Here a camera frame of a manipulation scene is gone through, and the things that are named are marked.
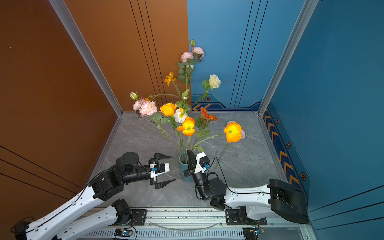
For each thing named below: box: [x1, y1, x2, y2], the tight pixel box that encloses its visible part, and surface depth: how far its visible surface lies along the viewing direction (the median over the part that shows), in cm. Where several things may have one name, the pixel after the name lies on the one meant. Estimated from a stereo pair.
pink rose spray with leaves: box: [177, 39, 205, 99], surface depth 87 cm
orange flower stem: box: [176, 117, 196, 157], surface depth 47 cm
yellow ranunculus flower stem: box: [159, 102, 184, 151], surface depth 62 cm
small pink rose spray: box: [129, 91, 182, 152], surface depth 61 cm
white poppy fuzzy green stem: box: [173, 89, 191, 124], surface depth 63 cm
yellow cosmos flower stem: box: [148, 71, 182, 99], surface depth 87 cm
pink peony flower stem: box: [217, 120, 246, 165], surface depth 46 cm
